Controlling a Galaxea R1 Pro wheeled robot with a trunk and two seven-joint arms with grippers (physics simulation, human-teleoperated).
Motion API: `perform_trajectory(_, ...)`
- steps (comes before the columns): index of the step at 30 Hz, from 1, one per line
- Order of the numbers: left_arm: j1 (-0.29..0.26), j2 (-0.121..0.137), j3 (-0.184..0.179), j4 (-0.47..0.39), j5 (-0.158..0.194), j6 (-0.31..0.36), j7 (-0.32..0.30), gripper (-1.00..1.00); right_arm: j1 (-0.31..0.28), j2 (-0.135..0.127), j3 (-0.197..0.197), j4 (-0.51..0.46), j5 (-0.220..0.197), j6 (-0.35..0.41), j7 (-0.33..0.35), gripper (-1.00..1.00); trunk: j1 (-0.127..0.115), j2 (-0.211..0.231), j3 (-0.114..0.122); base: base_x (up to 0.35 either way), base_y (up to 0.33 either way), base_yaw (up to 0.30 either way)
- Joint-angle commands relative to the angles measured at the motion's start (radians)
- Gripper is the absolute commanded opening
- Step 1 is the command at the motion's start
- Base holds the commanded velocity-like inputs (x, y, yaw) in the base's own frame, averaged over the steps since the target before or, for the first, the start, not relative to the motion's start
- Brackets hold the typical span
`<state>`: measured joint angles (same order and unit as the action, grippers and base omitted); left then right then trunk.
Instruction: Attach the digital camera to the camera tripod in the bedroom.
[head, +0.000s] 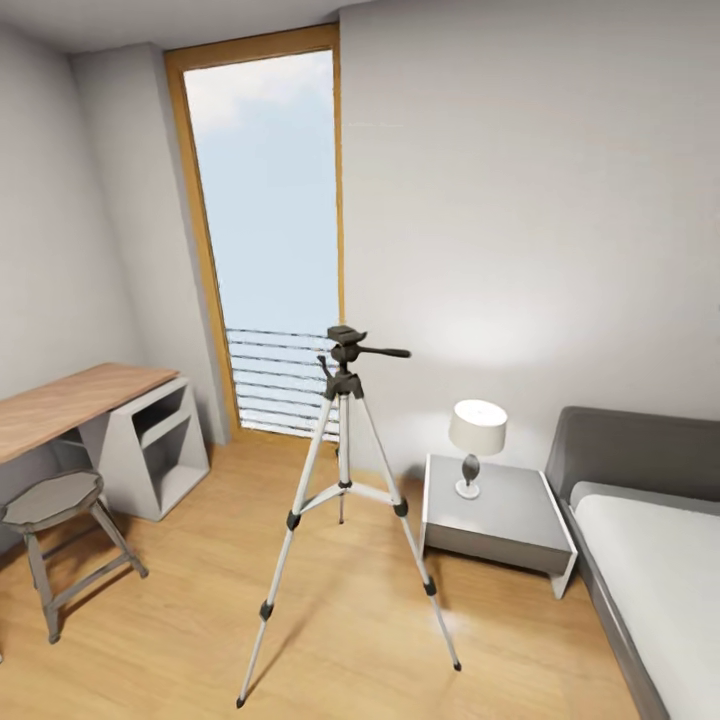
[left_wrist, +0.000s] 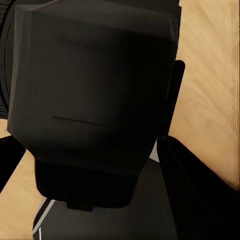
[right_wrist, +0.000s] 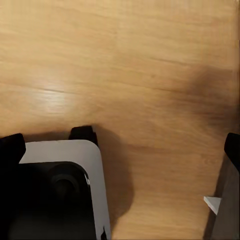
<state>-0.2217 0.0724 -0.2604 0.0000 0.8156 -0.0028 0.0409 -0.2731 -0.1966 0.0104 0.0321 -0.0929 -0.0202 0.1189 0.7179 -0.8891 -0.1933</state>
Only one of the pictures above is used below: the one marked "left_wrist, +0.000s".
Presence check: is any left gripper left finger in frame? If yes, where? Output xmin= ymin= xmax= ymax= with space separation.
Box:
xmin=0 ymin=135 xmax=26 ymax=193

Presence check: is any digital camera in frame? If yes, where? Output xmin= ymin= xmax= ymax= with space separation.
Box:
xmin=0 ymin=0 xmax=186 ymax=212

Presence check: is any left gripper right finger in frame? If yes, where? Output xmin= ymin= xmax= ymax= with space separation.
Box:
xmin=156 ymin=135 xmax=240 ymax=240

